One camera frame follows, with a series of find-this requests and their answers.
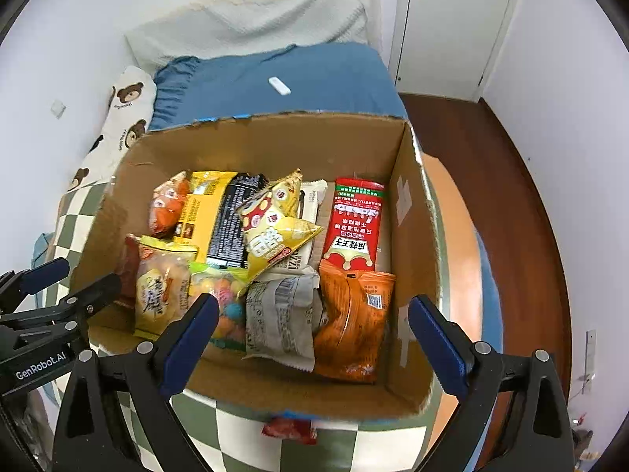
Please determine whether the yellow chicken snack bag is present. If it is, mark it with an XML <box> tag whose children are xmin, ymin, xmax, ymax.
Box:
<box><xmin>134</xmin><ymin>236</ymin><xmax>197</xmax><ymax>340</ymax></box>

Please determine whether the colourful candy balls bag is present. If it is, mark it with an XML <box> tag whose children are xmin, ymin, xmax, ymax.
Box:
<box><xmin>188</xmin><ymin>262</ymin><xmax>247</xmax><ymax>352</ymax></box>

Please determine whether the black cookie snack pack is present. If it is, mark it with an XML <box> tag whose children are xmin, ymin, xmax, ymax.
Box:
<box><xmin>205</xmin><ymin>173</ymin><xmax>268</xmax><ymax>269</ymax></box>

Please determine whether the white grey snack pack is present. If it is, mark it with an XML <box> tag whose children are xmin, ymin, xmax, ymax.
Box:
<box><xmin>245</xmin><ymin>273</ymin><xmax>319</xmax><ymax>373</ymax></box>

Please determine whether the red small snack packet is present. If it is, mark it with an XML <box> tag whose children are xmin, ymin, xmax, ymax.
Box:
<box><xmin>261</xmin><ymin>417</ymin><xmax>316</xmax><ymax>445</ymax></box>

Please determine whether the yellow panda snack bag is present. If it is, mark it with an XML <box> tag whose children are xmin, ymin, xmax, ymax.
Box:
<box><xmin>237</xmin><ymin>168</ymin><xmax>323</xmax><ymax>284</ymax></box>

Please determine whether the yellow chocolate snack bag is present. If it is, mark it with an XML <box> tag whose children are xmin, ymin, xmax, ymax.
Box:
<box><xmin>174</xmin><ymin>171</ymin><xmax>237</xmax><ymax>261</ymax></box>

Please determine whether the red snack box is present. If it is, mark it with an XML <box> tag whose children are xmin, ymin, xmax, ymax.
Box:
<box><xmin>322</xmin><ymin>178</ymin><xmax>386</xmax><ymax>272</ymax></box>

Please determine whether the beige Franzzi wafer pack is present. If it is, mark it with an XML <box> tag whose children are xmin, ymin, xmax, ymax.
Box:
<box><xmin>269</xmin><ymin>179</ymin><xmax>327</xmax><ymax>274</ymax></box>

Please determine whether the green white checkered cushion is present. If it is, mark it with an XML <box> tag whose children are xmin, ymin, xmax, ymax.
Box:
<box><xmin>40</xmin><ymin>181</ymin><xmax>444</xmax><ymax>472</ymax></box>

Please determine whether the orange red snack bag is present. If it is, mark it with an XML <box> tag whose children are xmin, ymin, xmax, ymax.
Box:
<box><xmin>148</xmin><ymin>171</ymin><xmax>190</xmax><ymax>236</ymax></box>

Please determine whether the bear print pillow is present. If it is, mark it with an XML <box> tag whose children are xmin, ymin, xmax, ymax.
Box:
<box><xmin>67</xmin><ymin>66</ymin><xmax>157</xmax><ymax>193</ymax></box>

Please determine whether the brown cardboard box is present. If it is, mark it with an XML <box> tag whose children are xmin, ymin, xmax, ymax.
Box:
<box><xmin>69</xmin><ymin>110</ymin><xmax>441</xmax><ymax>421</ymax></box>

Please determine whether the white remote control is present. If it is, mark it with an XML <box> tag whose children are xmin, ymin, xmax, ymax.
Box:
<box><xmin>268</xmin><ymin>77</ymin><xmax>291</xmax><ymax>96</ymax></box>

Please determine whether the blue bed sheet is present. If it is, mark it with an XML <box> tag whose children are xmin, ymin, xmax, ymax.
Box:
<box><xmin>149</xmin><ymin>43</ymin><xmax>407</xmax><ymax>131</ymax></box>

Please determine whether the white door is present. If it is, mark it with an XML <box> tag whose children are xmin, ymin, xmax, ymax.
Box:
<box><xmin>389</xmin><ymin>0</ymin><xmax>516</xmax><ymax>101</ymax></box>

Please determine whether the white wall socket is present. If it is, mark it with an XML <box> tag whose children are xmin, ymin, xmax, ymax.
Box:
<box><xmin>581</xmin><ymin>329</ymin><xmax>597</xmax><ymax>394</ymax></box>

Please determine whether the white wall switch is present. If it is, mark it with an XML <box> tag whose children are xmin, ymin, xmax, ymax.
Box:
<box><xmin>50</xmin><ymin>100</ymin><xmax>66</xmax><ymax>120</ymax></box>

